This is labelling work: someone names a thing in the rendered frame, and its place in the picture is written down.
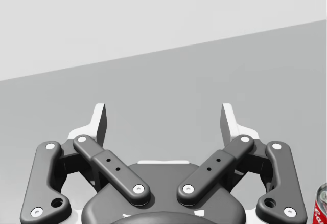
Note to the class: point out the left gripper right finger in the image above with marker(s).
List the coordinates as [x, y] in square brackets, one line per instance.
[214, 170]

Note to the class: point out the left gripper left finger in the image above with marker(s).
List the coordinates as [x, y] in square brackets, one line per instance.
[112, 170]

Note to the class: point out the red and white can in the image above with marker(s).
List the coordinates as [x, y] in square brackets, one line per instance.
[320, 208]

